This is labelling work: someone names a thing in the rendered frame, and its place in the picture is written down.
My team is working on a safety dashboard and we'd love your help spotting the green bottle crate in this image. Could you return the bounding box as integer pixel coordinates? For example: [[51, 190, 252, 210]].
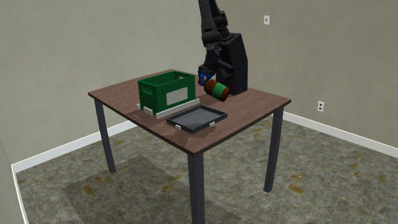
[[138, 71, 195, 116]]

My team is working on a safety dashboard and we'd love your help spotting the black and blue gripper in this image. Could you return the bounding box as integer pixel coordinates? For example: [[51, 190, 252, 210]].
[[198, 60, 216, 86]]

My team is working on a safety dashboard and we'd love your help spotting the green and brown bottle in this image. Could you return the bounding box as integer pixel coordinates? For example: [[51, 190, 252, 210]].
[[203, 79, 230, 102]]

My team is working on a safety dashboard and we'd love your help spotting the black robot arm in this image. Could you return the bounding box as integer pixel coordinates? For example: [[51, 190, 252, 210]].
[[198, 0, 235, 78]]

